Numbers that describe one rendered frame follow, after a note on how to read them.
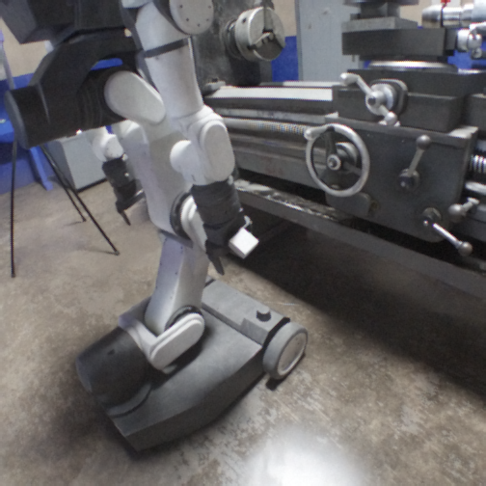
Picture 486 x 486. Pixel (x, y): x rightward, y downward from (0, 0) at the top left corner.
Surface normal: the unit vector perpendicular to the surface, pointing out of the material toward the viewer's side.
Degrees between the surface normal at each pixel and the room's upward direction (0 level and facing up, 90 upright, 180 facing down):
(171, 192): 90
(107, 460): 0
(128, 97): 90
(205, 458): 0
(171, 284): 60
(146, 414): 0
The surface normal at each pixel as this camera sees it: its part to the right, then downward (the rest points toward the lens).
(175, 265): -0.63, -0.04
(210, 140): 0.73, 0.29
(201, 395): -0.10, -0.84
